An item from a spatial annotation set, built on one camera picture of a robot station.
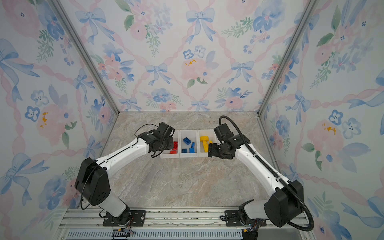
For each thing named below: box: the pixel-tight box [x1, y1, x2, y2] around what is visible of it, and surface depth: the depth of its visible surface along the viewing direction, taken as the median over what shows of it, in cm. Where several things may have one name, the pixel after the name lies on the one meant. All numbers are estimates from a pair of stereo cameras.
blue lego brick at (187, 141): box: [183, 137, 192, 145], surface depth 102 cm
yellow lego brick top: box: [199, 136, 209, 145], surface depth 105 cm
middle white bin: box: [179, 129, 199, 159], surface depth 100 cm
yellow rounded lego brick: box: [202, 140, 209, 153], surface depth 101 cm
